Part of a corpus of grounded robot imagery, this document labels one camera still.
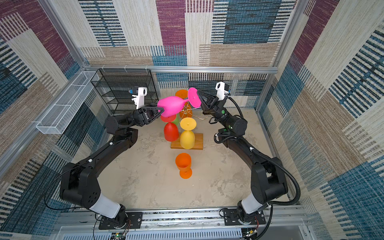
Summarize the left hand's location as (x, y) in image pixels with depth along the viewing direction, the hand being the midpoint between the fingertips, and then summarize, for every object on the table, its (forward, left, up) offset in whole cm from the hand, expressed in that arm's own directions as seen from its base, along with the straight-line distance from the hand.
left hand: (165, 111), depth 57 cm
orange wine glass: (-4, -5, -34) cm, 34 cm away
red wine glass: (+7, +1, -21) cm, 22 cm away
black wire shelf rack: (+48, +44, -23) cm, 69 cm away
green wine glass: (+5, -3, -12) cm, 13 cm away
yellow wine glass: (+2, -7, -20) cm, 21 cm away
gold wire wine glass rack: (+13, 0, -44) cm, 45 cm away
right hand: (+3, -11, +5) cm, 12 cm away
